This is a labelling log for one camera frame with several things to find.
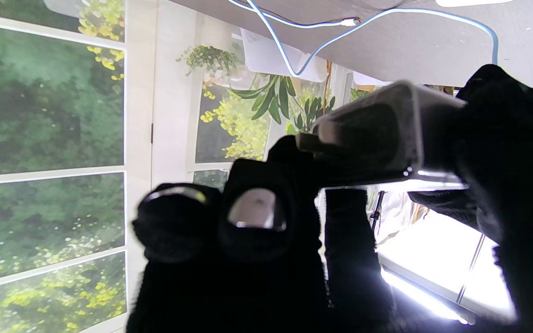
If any white glazed door leaf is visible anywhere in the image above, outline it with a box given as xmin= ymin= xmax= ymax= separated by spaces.
xmin=0 ymin=0 xmax=154 ymax=333

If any white rectangular planter box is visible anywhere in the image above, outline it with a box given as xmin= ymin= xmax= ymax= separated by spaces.
xmin=241 ymin=28 xmax=330 ymax=83

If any light blue USB cable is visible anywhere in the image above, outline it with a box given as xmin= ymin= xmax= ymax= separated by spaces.
xmin=227 ymin=0 xmax=500 ymax=77

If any grey USB charger adapter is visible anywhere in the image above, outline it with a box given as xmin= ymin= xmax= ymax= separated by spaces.
xmin=297 ymin=80 xmax=469 ymax=188

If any tall leafy potted tree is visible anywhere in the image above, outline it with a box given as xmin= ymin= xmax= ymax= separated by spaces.
xmin=290 ymin=60 xmax=378 ymax=136

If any broad-leaf green plant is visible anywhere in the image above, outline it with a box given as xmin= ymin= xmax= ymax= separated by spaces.
xmin=229 ymin=74 xmax=297 ymax=126

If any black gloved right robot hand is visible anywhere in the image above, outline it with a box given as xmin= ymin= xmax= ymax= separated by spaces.
xmin=125 ymin=64 xmax=533 ymax=333

